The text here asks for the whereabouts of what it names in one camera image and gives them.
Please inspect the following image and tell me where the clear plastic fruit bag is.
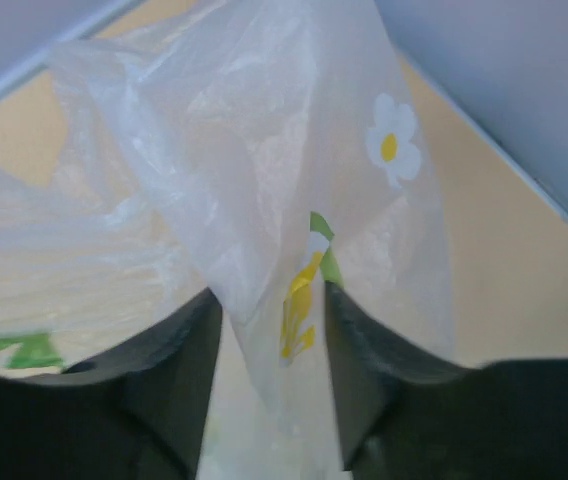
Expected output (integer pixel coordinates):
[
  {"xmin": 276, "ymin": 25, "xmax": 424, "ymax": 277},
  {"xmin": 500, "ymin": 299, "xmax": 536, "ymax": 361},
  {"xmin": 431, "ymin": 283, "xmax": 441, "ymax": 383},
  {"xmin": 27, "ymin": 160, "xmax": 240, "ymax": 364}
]
[{"xmin": 0, "ymin": 1, "xmax": 454, "ymax": 479}]

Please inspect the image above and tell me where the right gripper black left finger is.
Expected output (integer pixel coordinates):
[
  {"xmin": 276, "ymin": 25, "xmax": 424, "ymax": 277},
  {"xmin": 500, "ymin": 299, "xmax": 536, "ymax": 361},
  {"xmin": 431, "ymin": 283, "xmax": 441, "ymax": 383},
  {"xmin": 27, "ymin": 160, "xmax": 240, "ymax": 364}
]
[{"xmin": 0, "ymin": 290, "xmax": 222, "ymax": 479}]

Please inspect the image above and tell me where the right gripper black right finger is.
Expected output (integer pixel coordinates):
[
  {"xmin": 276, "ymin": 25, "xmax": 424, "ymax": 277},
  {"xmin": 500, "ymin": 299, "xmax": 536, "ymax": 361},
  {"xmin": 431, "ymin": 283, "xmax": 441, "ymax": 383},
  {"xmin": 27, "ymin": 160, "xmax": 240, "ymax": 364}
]
[{"xmin": 324, "ymin": 282, "xmax": 568, "ymax": 479}]

